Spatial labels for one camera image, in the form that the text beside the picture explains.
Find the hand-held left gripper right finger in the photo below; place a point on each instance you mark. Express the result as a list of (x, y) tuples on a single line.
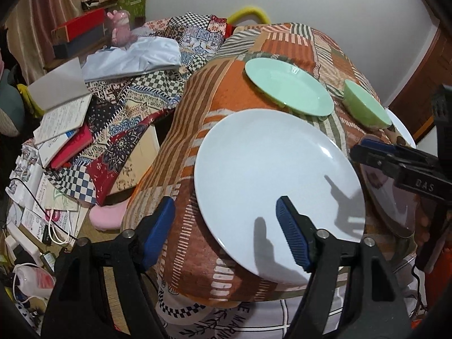
[(293, 236)]

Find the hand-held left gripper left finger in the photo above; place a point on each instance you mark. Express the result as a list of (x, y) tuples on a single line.
[(160, 235)]

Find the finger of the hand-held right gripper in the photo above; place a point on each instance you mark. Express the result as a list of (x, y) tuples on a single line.
[(376, 144), (374, 160)]

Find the clear glass dish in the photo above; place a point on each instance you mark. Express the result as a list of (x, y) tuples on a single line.
[(388, 203)]

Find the mint green bowl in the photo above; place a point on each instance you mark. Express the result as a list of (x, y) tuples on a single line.
[(363, 102)]

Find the large white plate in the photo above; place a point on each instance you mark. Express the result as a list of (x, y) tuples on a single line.
[(268, 169)]

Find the mint green plate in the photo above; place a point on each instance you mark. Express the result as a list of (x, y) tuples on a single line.
[(286, 84)]

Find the white bowl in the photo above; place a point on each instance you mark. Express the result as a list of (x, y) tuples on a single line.
[(402, 127)]

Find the pink cushion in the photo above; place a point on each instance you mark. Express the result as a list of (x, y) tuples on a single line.
[(106, 215)]

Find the brown wooden door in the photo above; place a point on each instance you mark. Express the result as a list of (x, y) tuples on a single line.
[(420, 88)]

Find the beige floral board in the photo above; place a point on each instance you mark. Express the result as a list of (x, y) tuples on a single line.
[(141, 155)]

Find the white printed paper bag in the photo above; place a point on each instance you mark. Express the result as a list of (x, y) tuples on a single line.
[(60, 203)]

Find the checkered floral patchwork cloth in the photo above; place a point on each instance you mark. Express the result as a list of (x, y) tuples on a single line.
[(134, 130)]

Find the white printed checkered cloth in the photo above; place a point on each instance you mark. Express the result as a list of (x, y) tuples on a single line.
[(226, 321)]

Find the red notebook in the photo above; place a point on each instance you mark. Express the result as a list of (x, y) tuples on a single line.
[(72, 148)]

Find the white and blue book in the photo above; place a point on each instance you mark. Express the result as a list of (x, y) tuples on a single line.
[(53, 148)]

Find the white power strip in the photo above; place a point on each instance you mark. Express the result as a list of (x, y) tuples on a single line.
[(21, 243)]

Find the orange striped patchwork blanket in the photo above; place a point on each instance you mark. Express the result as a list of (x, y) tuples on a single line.
[(219, 88)]

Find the open grey-cover notebook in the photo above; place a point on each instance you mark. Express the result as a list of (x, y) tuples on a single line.
[(60, 113)]

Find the white pillow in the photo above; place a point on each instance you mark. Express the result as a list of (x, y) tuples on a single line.
[(141, 54)]

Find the yellow cloth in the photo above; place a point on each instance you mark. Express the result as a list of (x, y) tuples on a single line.
[(30, 97)]

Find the teal plush cushion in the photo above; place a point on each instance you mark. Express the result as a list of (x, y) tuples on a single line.
[(7, 95)]

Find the dark grey box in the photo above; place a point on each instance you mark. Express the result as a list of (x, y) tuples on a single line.
[(77, 44)]

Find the pink plush toy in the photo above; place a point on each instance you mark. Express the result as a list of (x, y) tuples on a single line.
[(120, 30)]

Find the long red box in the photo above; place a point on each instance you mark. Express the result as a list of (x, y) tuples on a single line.
[(79, 24)]

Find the green cardboard box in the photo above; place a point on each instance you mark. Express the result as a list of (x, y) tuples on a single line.
[(132, 5)]

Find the beige curtain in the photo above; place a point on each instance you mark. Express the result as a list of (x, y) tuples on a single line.
[(39, 17)]

